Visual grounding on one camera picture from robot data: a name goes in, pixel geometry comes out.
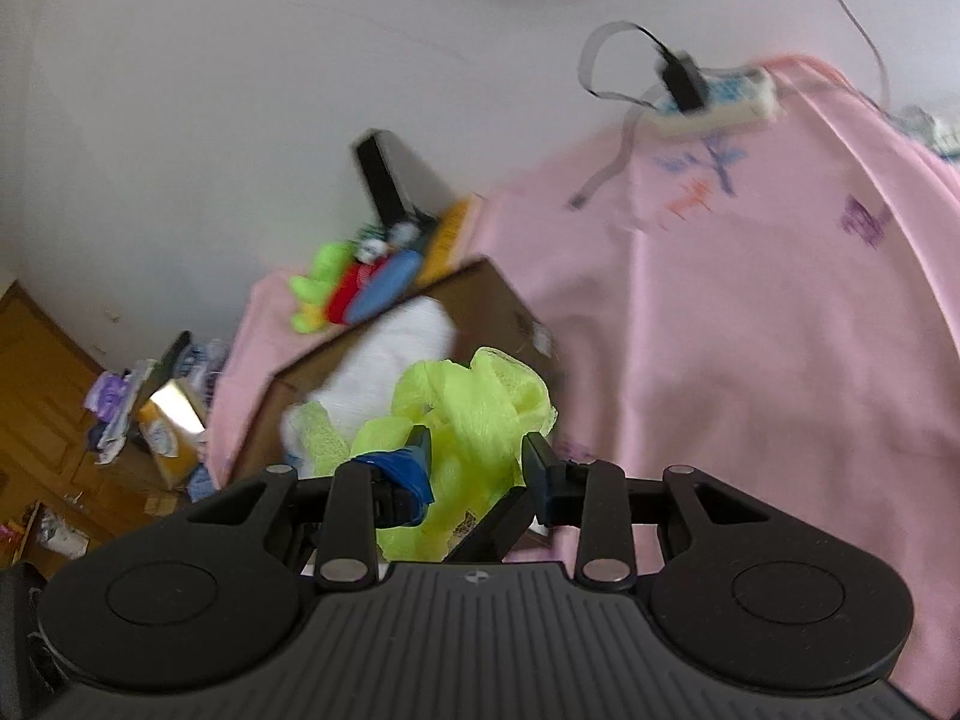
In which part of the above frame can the pink printed bedsheet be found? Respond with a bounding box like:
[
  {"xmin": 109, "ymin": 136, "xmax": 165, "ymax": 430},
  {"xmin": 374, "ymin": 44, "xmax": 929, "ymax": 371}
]
[{"xmin": 206, "ymin": 52, "xmax": 960, "ymax": 698}]

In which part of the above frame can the yellow book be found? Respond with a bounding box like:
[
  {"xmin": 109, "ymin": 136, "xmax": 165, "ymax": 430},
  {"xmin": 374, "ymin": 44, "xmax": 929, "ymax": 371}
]
[{"xmin": 420, "ymin": 195, "xmax": 485, "ymax": 286}]

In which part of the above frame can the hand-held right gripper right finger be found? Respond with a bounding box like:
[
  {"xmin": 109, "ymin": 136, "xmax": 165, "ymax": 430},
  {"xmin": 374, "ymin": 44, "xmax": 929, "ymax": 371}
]
[{"xmin": 521, "ymin": 431, "xmax": 777, "ymax": 592}]

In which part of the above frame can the black smartphone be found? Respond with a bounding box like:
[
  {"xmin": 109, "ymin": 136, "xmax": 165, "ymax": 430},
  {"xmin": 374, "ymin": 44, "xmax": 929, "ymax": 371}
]
[{"xmin": 352, "ymin": 129, "xmax": 451, "ymax": 230}]

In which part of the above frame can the black charging cable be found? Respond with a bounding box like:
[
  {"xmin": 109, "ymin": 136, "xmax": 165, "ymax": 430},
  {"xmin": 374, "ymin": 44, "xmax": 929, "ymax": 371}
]
[{"xmin": 566, "ymin": 21, "xmax": 676, "ymax": 211}]

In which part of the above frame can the yellow carton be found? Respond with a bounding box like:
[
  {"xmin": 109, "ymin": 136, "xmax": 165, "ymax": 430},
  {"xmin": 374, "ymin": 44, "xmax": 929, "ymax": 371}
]
[{"xmin": 135, "ymin": 379, "xmax": 211, "ymax": 492}]

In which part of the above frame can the white cable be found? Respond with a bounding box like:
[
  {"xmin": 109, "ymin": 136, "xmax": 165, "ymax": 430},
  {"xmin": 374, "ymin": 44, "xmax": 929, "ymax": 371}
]
[{"xmin": 791, "ymin": 0, "xmax": 893, "ymax": 113}]

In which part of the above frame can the blue white cloth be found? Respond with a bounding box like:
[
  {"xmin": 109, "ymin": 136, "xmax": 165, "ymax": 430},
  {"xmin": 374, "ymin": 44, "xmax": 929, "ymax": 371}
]
[{"xmin": 176, "ymin": 341, "xmax": 230, "ymax": 391}]

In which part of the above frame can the white fluffy plush toy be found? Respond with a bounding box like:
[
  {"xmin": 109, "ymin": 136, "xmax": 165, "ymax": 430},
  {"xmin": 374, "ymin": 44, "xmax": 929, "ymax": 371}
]
[{"xmin": 281, "ymin": 296, "xmax": 460, "ymax": 466}]

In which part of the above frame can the brown cardboard box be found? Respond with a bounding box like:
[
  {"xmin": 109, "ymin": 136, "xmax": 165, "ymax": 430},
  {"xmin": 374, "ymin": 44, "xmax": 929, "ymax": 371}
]
[{"xmin": 225, "ymin": 256, "xmax": 560, "ymax": 488}]

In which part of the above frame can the small panda plush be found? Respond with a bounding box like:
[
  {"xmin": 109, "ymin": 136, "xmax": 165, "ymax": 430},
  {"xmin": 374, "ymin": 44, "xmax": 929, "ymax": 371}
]
[{"xmin": 352, "ymin": 221, "xmax": 417, "ymax": 263}]

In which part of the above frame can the white power strip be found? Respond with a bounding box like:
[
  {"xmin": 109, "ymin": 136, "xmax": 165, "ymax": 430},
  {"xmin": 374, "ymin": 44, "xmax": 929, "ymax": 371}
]
[{"xmin": 645, "ymin": 66, "xmax": 777, "ymax": 137}]

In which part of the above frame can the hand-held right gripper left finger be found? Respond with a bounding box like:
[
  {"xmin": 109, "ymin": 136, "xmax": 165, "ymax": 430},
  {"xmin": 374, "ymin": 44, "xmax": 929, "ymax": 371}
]
[{"xmin": 184, "ymin": 426, "xmax": 436, "ymax": 592}]

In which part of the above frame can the blue glasses case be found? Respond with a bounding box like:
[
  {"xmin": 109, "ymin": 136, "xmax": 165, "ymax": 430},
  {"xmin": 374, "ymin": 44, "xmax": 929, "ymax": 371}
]
[{"xmin": 349, "ymin": 249, "xmax": 425, "ymax": 322}]

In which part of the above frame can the green plush toy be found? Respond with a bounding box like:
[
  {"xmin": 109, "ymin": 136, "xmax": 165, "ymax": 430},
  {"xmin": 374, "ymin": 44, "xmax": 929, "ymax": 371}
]
[{"xmin": 289, "ymin": 240, "xmax": 353, "ymax": 335}]

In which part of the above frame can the neon green mesh sponge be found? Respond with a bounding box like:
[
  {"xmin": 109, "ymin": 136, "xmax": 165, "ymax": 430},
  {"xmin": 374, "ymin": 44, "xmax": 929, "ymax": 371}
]
[{"xmin": 285, "ymin": 347, "xmax": 558, "ymax": 563}]

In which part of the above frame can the red plush toy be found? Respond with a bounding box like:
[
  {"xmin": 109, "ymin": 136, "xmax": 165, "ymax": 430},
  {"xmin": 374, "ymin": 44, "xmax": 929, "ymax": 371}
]
[{"xmin": 326, "ymin": 259, "xmax": 387, "ymax": 325}]

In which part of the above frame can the black charger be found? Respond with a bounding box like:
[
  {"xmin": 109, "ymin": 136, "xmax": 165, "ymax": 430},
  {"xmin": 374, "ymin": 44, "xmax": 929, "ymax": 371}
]
[{"xmin": 656, "ymin": 49, "xmax": 710, "ymax": 115}]

